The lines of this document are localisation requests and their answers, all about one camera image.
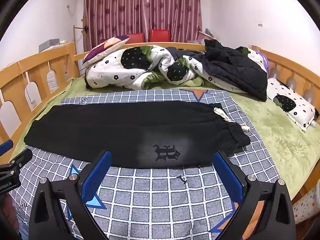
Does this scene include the white strawberry print pillow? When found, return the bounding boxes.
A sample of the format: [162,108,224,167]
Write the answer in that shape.
[266,78,318,132]

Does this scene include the colourful patchwork pillow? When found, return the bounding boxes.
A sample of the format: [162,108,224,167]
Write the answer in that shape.
[82,35,130,67]

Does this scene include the black quilted jacket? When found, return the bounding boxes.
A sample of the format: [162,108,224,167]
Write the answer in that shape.
[168,40,267,101]

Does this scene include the white floral strawberry quilt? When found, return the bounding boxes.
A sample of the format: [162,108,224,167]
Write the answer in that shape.
[85,45,267,90]

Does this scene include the wooden bed frame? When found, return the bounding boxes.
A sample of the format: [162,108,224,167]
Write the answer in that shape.
[0,42,320,205]

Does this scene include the green fleece blanket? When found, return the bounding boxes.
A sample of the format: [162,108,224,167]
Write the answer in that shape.
[11,78,319,198]

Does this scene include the grey box on shelf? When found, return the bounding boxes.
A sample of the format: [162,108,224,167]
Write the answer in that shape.
[39,38,60,53]

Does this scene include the red chair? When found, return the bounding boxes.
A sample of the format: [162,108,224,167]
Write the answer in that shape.
[149,29,170,42]
[126,33,145,44]

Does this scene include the red chair right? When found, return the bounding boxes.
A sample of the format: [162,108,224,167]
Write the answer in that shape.
[149,29,170,42]

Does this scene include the wooden coat stand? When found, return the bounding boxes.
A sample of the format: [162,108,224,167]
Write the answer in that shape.
[73,16,89,54]

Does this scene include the red chair left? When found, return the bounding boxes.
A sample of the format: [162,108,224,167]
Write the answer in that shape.
[126,33,145,44]

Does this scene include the red patterned curtain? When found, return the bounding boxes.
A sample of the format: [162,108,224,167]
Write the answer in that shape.
[83,0,202,51]

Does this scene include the black pants with white stripe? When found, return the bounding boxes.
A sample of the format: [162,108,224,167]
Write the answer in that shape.
[24,101,251,168]

